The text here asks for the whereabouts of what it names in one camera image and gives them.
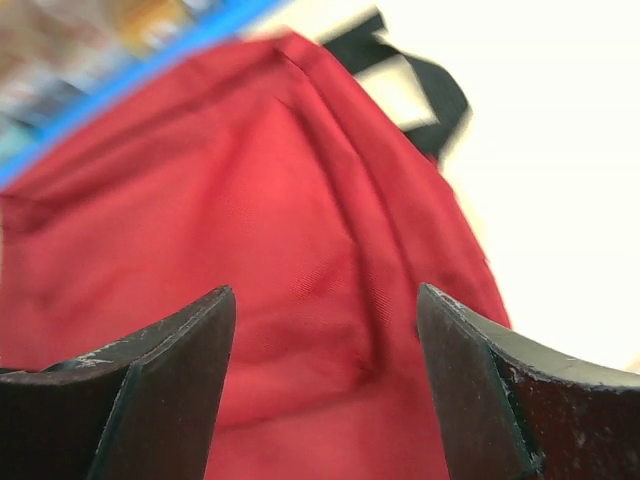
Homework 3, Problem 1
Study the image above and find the colourful shelf unit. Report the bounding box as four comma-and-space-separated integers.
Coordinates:
1, 1, 278, 186

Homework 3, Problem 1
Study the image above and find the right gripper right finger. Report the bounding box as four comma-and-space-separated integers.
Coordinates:
417, 284, 639, 479

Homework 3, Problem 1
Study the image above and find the red backpack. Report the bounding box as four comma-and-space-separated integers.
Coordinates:
1, 15, 508, 479

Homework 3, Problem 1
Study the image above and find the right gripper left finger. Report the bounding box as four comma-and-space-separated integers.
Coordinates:
1, 286, 236, 480

